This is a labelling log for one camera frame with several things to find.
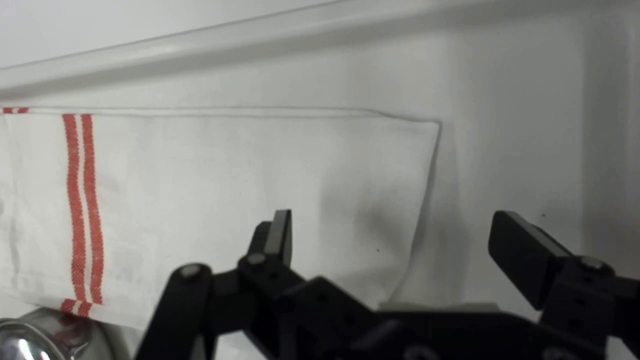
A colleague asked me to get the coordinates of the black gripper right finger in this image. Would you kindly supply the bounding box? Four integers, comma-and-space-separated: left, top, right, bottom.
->
489, 211, 640, 348

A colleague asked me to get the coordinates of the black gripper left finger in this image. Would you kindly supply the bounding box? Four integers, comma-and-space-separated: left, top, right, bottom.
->
137, 208, 317, 360

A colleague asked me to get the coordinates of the white towel with red stripes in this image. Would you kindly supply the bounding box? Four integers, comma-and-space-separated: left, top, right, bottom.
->
0, 108, 441, 328

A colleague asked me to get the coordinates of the large white tray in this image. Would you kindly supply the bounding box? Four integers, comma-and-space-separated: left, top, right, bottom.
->
2, 0, 640, 312

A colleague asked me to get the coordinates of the small steel lidded pot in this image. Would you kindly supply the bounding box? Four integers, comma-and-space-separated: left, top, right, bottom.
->
0, 308, 130, 360

